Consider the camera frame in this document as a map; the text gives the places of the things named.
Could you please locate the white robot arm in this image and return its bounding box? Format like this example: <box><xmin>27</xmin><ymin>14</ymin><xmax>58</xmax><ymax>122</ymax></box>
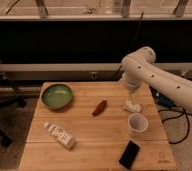
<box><xmin>121</xmin><ymin>46</ymin><xmax>192</xmax><ymax>113</ymax></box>

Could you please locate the small white wrapped object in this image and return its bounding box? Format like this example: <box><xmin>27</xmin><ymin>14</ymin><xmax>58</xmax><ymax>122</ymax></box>
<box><xmin>124</xmin><ymin>103</ymin><xmax>141</xmax><ymax>113</ymax></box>

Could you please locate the black hanging cable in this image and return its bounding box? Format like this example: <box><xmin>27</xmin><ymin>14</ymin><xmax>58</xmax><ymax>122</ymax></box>
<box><xmin>109</xmin><ymin>11</ymin><xmax>145</xmax><ymax>81</ymax></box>

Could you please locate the clear plastic cup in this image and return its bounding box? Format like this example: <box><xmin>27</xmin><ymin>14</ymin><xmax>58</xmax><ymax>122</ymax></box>
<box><xmin>127</xmin><ymin>113</ymin><xmax>148</xmax><ymax>134</ymax></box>

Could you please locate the black floor cable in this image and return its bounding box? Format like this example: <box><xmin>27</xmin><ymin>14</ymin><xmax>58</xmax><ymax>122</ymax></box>
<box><xmin>155</xmin><ymin>91</ymin><xmax>192</xmax><ymax>145</ymax></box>

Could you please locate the black smartphone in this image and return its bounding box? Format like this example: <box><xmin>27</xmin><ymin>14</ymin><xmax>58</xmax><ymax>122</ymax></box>
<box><xmin>119</xmin><ymin>141</ymin><xmax>140</xmax><ymax>169</ymax></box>

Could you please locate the green ceramic bowl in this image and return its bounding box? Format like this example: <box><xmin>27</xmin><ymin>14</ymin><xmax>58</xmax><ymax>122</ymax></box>
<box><xmin>41</xmin><ymin>84</ymin><xmax>73</xmax><ymax>110</ymax></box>

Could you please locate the white plastic bottle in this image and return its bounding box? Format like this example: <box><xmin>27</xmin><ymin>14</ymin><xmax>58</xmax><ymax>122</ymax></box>
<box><xmin>44</xmin><ymin>122</ymin><xmax>76</xmax><ymax>149</ymax></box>

